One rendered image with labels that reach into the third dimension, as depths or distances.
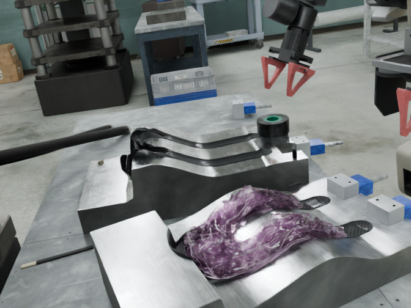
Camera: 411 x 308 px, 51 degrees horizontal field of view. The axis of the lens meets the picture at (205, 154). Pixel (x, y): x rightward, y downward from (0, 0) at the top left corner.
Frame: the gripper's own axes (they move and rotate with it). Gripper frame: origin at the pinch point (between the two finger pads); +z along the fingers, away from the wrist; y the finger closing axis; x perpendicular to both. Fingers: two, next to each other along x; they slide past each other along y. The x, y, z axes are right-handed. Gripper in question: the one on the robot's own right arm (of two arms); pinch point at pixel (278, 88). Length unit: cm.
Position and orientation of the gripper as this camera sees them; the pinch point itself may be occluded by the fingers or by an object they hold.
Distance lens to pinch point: 108.5
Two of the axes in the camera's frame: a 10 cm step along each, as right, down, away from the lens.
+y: 4.1, 3.1, -8.5
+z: -3.0, 9.3, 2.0
